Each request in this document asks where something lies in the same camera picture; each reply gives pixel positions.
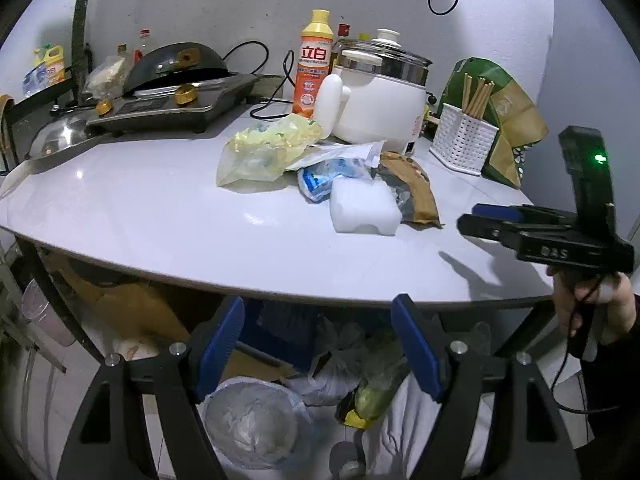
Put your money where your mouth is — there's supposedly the brown cardboard box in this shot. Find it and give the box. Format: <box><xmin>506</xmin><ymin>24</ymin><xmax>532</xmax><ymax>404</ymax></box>
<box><xmin>60</xmin><ymin>255</ymin><xmax>296</xmax><ymax>386</ymax></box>

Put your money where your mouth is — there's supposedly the white foam block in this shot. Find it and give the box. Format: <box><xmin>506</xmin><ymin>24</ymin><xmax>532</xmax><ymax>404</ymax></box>
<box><xmin>329</xmin><ymin>177</ymin><xmax>403</xmax><ymax>235</ymax></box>

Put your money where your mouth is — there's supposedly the black cooktop cable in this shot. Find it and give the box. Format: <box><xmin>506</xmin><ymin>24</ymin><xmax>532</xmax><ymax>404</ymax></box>
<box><xmin>222</xmin><ymin>41</ymin><xmax>297</xmax><ymax>118</ymax></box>

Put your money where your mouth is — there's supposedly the blue plastic crate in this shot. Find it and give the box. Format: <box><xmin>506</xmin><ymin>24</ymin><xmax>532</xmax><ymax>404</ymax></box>
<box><xmin>240</xmin><ymin>300</ymin><xmax>321</xmax><ymax>371</ymax></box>

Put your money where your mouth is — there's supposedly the bundle of wooden chopsticks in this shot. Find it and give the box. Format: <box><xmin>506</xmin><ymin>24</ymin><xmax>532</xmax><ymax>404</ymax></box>
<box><xmin>462</xmin><ymin>74</ymin><xmax>496</xmax><ymax>121</ymax></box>

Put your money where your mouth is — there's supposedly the yellow detergent jug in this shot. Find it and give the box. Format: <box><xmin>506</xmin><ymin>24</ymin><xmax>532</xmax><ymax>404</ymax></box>
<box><xmin>32</xmin><ymin>45</ymin><xmax>66</xmax><ymax>86</ymax></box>

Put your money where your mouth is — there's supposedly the steel wok lid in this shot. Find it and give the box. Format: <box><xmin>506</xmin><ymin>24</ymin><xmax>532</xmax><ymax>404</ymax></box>
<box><xmin>27</xmin><ymin>110</ymin><xmax>108</xmax><ymax>162</ymax></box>

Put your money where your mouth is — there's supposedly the bin with clear liner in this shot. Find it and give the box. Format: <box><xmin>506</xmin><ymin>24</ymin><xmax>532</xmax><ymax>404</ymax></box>
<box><xmin>202</xmin><ymin>377</ymin><xmax>316</xmax><ymax>471</ymax></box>

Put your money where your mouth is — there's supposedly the white plastic bag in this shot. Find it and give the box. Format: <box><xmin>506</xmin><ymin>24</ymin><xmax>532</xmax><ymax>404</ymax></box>
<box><xmin>287</xmin><ymin>315</ymin><xmax>371</xmax><ymax>406</ymax></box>

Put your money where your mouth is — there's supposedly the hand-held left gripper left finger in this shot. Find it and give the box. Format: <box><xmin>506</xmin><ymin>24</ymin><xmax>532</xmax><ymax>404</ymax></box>
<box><xmin>57</xmin><ymin>296</ymin><xmax>246</xmax><ymax>480</ymax></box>

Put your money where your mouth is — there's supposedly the blue and white plastic wrapper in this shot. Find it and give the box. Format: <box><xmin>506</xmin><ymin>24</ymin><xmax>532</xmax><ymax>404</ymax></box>
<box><xmin>297</xmin><ymin>156</ymin><xmax>373</xmax><ymax>204</ymax></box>

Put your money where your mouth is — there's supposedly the brown paper wrapper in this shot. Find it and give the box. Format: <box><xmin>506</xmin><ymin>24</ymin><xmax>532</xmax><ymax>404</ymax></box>
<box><xmin>375</xmin><ymin>151</ymin><xmax>443</xmax><ymax>229</ymax></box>

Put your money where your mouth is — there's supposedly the green and brown paper bag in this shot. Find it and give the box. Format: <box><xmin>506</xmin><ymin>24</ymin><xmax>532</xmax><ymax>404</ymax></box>
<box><xmin>442</xmin><ymin>57</ymin><xmax>550</xmax><ymax>190</ymax></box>

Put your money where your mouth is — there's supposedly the clear bottle with red label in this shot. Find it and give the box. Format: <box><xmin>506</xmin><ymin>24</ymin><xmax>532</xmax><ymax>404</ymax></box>
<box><xmin>132</xmin><ymin>29</ymin><xmax>153</xmax><ymax>66</ymax></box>

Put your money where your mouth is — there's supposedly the white plastic basket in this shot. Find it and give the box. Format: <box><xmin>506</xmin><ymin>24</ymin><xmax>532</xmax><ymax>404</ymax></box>
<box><xmin>429</xmin><ymin>103</ymin><xmax>501</xmax><ymax>176</ymax></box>

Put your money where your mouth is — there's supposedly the green and yellow bag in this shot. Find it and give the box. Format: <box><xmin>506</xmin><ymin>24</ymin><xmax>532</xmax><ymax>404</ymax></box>
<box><xmin>340</xmin><ymin>335</ymin><xmax>411</xmax><ymax>428</ymax></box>

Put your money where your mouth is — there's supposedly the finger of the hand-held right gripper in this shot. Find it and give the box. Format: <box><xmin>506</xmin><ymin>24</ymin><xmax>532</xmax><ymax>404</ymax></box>
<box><xmin>457</xmin><ymin>214</ymin><xmax>521</xmax><ymax>261</ymax></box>
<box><xmin>472</xmin><ymin>203</ymin><xmax>576</xmax><ymax>228</ymax></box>

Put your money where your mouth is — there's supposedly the black wok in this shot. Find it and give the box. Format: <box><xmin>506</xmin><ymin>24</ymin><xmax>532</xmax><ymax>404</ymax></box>
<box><xmin>122</xmin><ymin>42</ymin><xmax>231</xmax><ymax>96</ymax></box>

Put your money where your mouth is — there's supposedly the white cloth bundle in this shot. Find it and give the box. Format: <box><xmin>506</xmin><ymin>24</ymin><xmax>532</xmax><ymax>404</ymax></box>
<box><xmin>362</xmin><ymin>375</ymin><xmax>496</xmax><ymax>480</ymax></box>

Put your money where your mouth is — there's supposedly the grey refrigerator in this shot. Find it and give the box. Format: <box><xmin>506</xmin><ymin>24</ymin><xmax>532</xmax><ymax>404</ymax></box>
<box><xmin>537</xmin><ymin>0</ymin><xmax>640</xmax><ymax>241</ymax></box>

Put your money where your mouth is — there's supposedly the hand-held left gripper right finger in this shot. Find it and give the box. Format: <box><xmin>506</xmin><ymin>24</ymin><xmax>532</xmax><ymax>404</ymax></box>
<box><xmin>391</xmin><ymin>294</ymin><xmax>583</xmax><ymax>480</ymax></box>

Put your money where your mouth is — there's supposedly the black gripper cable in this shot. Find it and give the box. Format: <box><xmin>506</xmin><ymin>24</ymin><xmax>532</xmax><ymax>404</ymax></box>
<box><xmin>550</xmin><ymin>280</ymin><xmax>601</xmax><ymax>413</ymax></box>

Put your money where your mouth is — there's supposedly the glass lid with white knob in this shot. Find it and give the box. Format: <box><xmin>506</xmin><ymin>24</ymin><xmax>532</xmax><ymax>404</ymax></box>
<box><xmin>340</xmin><ymin>29</ymin><xmax>432</xmax><ymax>63</ymax></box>

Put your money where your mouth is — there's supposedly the orange dish soap bottle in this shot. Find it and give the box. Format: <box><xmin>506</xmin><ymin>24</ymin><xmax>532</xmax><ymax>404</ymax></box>
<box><xmin>292</xmin><ymin>9</ymin><xmax>335</xmax><ymax>120</ymax></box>

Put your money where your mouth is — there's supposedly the dark drain pipe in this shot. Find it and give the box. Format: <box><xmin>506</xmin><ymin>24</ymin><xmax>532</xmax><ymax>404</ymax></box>
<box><xmin>70</xmin><ymin>0</ymin><xmax>98</xmax><ymax>106</ymax></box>

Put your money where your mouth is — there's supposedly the black shelf rack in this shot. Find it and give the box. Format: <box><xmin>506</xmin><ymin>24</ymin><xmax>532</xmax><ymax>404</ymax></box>
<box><xmin>0</xmin><ymin>77</ymin><xmax>83</xmax><ymax>171</ymax></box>

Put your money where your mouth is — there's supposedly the portable gas stove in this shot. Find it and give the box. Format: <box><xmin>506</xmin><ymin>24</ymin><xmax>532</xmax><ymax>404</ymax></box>
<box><xmin>87</xmin><ymin>72</ymin><xmax>263</xmax><ymax>136</ymax></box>

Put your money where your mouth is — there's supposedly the pink plastic bucket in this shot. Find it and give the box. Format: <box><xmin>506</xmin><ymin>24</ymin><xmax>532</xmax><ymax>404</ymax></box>
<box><xmin>20</xmin><ymin>279</ymin><xmax>76</xmax><ymax>347</ymax></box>

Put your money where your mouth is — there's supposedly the yellow plastic bag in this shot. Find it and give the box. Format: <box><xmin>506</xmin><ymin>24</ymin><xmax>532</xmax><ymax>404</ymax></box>
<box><xmin>216</xmin><ymin>114</ymin><xmax>323</xmax><ymax>187</ymax></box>

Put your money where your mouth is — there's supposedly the blue and white packet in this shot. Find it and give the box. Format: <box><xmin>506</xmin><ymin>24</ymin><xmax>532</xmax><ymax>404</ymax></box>
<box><xmin>22</xmin><ymin>67</ymin><xmax>51</xmax><ymax>96</ymax></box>

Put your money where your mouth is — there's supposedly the person's right hand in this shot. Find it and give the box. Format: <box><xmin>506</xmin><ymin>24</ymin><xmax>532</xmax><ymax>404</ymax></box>
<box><xmin>547</xmin><ymin>266</ymin><xmax>638</xmax><ymax>345</ymax></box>

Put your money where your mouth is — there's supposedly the clear bag of white food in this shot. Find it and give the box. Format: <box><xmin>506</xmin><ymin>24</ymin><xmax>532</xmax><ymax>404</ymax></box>
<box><xmin>82</xmin><ymin>55</ymin><xmax>128</xmax><ymax>98</ymax></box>

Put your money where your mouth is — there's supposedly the white electric cooker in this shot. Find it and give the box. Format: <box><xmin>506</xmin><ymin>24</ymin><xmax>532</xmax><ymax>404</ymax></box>
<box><xmin>312</xmin><ymin>50</ymin><xmax>433</xmax><ymax>147</ymax></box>

